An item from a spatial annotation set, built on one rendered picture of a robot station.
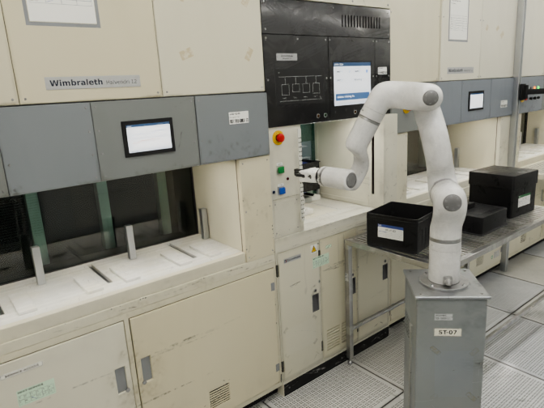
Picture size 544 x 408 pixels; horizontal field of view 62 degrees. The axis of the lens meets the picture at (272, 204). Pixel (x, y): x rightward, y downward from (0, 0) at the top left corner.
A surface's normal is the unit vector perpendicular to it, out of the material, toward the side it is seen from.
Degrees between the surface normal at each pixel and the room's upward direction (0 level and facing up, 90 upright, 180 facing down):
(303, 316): 90
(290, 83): 90
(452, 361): 90
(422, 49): 90
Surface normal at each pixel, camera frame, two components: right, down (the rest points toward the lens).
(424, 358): -0.11, 0.25
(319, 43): 0.62, 0.15
